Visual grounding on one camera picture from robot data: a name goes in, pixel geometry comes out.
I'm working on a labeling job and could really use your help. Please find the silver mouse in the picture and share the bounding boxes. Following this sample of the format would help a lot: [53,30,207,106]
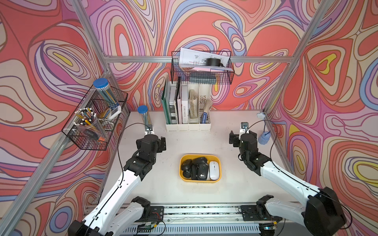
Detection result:
[208,161,221,181]

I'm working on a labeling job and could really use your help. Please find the black mouse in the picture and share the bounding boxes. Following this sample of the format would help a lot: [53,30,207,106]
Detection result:
[192,156,208,165]
[181,159,192,172]
[183,171,191,179]
[191,165,198,181]
[198,164,209,181]

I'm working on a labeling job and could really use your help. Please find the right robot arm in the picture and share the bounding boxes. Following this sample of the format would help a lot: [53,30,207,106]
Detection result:
[229,131,347,236]

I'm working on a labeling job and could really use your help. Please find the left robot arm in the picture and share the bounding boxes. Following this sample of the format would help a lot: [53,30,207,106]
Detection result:
[68,134,166,236]

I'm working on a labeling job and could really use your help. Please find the yellow plastic storage tray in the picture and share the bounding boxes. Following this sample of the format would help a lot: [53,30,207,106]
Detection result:
[179,154,222,183]

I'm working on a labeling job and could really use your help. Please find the small blue desk lamp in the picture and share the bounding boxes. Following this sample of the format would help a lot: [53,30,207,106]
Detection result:
[257,112,271,145]

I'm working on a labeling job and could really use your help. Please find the blue lid pencil tube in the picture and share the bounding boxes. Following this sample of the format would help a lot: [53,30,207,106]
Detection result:
[137,105,153,131]

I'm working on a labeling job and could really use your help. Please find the green book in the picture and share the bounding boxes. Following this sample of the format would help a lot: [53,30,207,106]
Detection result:
[161,78,171,124]

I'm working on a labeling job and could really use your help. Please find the white file organizer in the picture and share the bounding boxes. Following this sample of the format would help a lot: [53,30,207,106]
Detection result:
[166,82,212,132]

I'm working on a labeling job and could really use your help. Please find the white book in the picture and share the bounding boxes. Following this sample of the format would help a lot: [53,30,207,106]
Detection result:
[181,85,189,124]

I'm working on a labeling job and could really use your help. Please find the clear pen cup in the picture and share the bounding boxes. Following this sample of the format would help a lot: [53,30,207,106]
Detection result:
[73,107,106,142]

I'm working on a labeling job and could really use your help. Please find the blue lid tube in basket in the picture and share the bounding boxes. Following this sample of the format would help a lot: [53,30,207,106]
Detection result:
[93,78,119,110]

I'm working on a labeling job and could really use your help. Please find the black tape roll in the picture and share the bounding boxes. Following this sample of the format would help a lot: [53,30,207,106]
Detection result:
[205,58,224,67]

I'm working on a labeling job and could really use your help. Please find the white paper sheets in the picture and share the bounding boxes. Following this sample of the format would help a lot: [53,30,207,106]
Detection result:
[179,48,233,72]

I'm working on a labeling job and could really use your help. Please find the black wire basket left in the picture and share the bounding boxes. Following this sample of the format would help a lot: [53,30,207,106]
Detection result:
[62,87,128,150]

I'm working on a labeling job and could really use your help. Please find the black wire basket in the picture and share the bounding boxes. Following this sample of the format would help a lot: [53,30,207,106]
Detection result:
[62,87,128,150]
[170,50,235,85]

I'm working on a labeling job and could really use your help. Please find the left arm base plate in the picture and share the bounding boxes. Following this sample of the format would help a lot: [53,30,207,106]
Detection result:
[135,206,164,223]

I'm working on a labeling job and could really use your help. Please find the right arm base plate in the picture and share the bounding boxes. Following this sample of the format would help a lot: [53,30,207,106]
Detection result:
[239,205,283,222]

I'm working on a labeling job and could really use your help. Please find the black wire basket back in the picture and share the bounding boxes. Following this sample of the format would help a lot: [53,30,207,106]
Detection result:
[170,50,235,85]

